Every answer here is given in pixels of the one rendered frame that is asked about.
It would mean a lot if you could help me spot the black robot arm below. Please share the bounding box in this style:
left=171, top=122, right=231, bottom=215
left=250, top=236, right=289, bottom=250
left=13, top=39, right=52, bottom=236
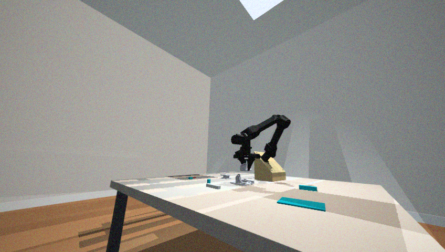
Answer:
left=231, top=114, right=291, bottom=162

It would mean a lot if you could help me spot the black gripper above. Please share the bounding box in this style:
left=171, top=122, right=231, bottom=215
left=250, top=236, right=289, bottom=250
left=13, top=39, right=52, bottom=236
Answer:
left=234, top=145, right=260, bottom=171

